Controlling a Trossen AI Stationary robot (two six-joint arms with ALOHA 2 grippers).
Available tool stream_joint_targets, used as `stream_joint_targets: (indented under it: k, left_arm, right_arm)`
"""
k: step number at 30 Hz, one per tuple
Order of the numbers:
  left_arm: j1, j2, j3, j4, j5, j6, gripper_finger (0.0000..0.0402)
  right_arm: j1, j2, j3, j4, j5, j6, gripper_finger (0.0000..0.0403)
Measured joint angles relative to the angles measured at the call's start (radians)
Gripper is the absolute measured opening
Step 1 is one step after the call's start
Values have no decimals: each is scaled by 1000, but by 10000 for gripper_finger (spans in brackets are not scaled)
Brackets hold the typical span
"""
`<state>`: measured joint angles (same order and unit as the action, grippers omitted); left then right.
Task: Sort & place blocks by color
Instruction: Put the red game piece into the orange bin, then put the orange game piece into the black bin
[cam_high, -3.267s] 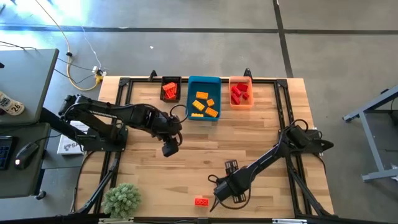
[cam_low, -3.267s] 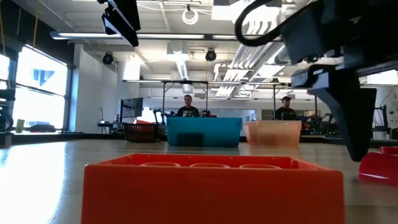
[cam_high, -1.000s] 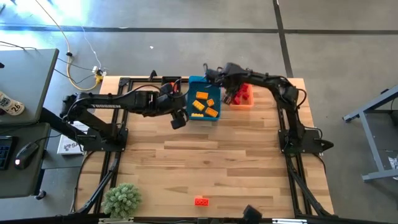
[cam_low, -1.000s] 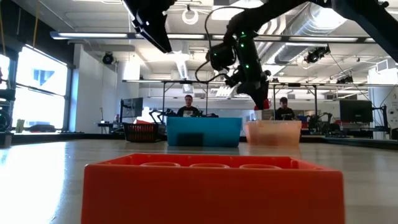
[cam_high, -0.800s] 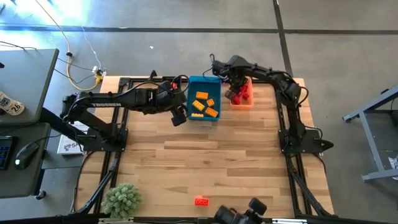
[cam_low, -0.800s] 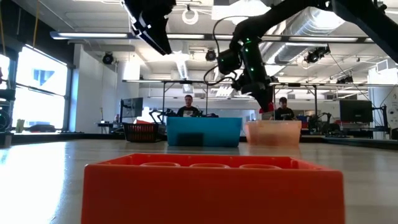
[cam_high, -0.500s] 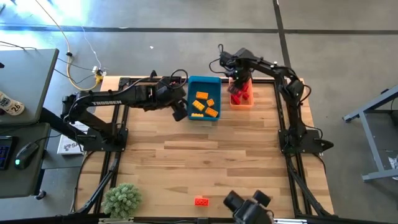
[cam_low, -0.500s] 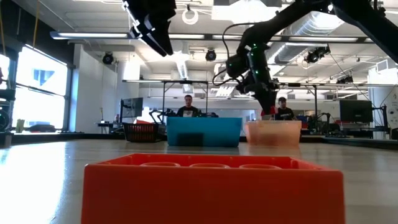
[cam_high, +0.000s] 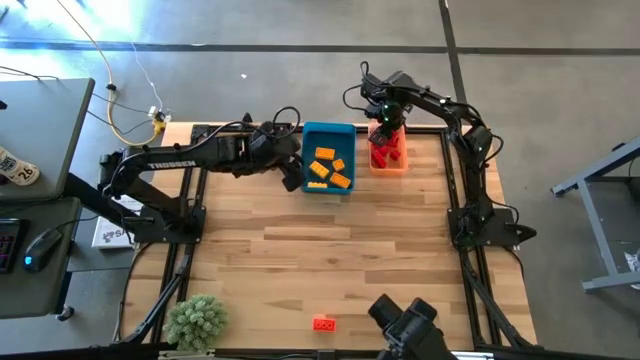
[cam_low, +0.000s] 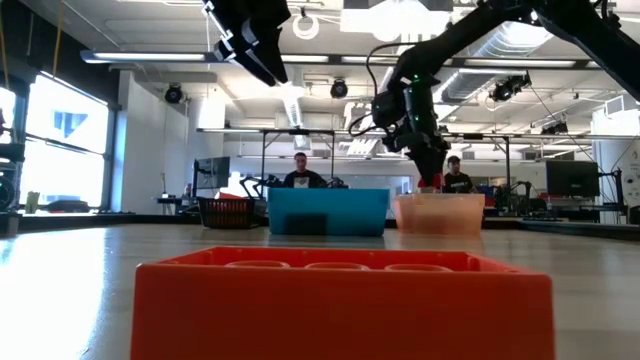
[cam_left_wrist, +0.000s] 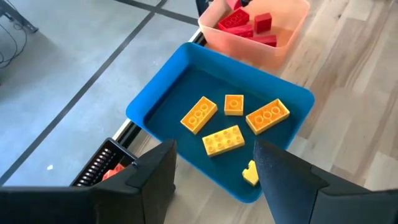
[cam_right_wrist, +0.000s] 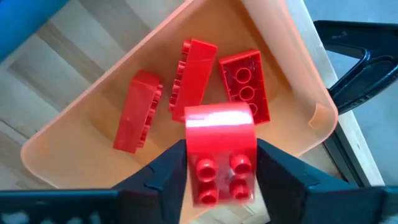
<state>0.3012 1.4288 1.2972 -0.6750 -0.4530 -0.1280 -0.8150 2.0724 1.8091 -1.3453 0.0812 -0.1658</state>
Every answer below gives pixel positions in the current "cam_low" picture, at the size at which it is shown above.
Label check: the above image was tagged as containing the pink translucent plastic bin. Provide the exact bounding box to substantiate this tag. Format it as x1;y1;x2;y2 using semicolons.
394;192;487;236

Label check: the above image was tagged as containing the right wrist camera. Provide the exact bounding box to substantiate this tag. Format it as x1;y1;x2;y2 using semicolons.
370;91;403;130

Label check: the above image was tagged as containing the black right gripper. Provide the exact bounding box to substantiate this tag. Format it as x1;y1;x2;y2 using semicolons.
384;73;450;189

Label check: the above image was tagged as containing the person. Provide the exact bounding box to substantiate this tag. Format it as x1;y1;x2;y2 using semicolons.
282;151;329;190
442;155;476;195

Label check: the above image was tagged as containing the long ceiling light bar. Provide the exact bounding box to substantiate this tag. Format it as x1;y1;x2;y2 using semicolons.
462;57;580;69
79;48;216;65

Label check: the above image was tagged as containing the black metal stand frame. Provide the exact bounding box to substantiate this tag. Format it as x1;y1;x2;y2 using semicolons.
259;128;337;199

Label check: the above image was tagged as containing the small red square brick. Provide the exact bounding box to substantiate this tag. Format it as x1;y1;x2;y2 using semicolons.
418;173;446;194

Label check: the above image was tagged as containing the blue plastic bin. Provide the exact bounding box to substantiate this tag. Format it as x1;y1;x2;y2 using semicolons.
267;187;391;237

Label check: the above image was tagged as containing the large bright window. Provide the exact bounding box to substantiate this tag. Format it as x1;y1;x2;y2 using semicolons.
19;74;110;209

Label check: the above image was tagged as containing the orange toy brick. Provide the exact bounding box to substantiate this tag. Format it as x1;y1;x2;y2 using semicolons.
130;245;556;360

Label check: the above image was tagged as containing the black computer monitor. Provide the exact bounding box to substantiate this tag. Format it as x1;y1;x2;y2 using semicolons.
545;159;601;199
192;156;232;191

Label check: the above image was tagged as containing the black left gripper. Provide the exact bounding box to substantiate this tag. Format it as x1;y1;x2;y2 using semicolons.
202;0;292;88

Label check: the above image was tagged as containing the silver spiral air duct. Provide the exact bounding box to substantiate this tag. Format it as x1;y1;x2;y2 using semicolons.
439;22;554;104

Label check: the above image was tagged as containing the black plastic basket bin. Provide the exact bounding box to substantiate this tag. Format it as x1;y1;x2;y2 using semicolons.
196;196;257;230

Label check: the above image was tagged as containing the black aluminium table frame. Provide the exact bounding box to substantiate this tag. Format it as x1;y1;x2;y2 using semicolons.
0;212;640;242

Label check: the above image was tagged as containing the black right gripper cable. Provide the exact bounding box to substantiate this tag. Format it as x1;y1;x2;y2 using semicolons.
348;42;401;139

